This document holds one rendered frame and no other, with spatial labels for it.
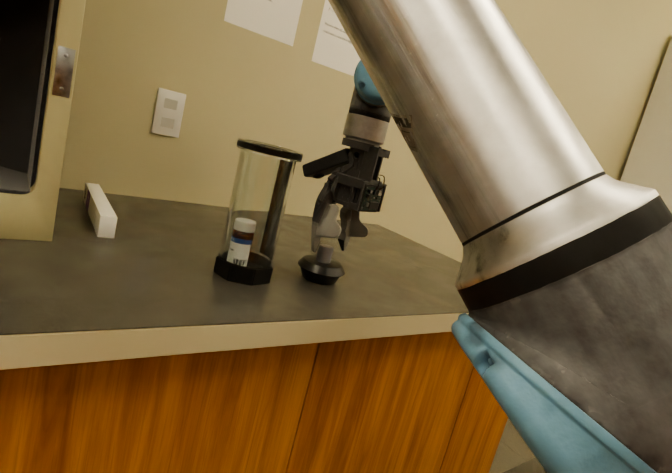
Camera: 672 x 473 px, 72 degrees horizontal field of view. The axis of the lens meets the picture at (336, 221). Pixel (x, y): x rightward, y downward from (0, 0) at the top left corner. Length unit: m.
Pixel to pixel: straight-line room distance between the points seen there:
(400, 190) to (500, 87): 1.49
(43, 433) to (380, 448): 0.61
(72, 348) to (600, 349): 0.50
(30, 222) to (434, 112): 0.69
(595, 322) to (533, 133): 0.09
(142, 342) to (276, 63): 0.97
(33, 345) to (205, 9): 0.95
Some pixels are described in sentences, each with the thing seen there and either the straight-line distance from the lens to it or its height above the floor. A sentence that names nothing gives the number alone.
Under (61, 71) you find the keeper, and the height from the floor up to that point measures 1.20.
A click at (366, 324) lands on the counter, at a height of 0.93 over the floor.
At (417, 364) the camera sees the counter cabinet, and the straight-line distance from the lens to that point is 0.96.
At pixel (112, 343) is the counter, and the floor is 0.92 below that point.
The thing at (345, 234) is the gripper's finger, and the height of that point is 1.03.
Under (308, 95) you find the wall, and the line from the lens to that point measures 1.44.
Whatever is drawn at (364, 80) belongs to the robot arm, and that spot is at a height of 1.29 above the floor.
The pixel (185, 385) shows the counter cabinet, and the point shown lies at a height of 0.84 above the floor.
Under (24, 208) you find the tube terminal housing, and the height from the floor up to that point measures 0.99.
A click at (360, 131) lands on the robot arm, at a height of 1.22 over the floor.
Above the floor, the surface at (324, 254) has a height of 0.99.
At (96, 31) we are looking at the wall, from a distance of 1.25.
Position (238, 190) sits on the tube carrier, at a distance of 0.75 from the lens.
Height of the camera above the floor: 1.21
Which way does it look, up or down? 10 degrees down
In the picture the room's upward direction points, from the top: 14 degrees clockwise
